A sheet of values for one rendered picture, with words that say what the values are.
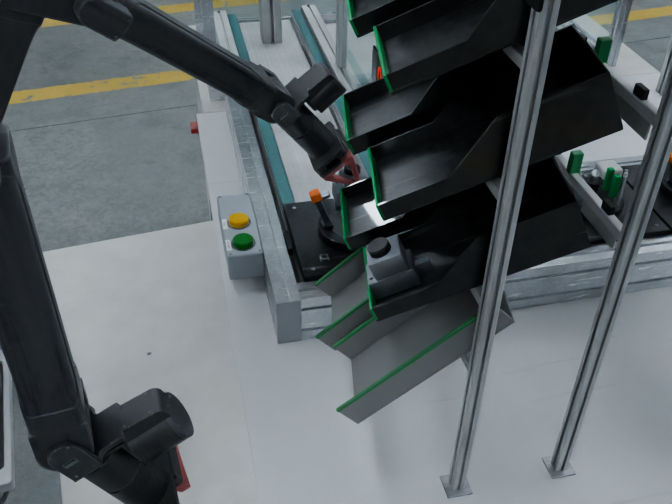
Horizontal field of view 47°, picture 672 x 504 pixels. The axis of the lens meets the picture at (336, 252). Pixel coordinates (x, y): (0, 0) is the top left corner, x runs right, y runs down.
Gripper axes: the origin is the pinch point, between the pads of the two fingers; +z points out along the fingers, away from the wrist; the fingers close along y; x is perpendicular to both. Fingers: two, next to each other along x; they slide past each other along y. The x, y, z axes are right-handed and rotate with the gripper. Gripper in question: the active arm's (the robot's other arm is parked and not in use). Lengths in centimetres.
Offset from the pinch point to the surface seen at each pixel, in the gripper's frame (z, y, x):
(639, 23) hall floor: 255, 304, -141
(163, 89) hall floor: 64, 271, 94
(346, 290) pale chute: 2.8, -21.4, 10.4
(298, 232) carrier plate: 4.0, 2.4, 16.1
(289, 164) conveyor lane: 10.9, 36.0, 16.0
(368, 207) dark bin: -10.4, -24.7, -3.2
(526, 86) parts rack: -31, -53, -29
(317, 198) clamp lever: -1.2, -0.3, 7.7
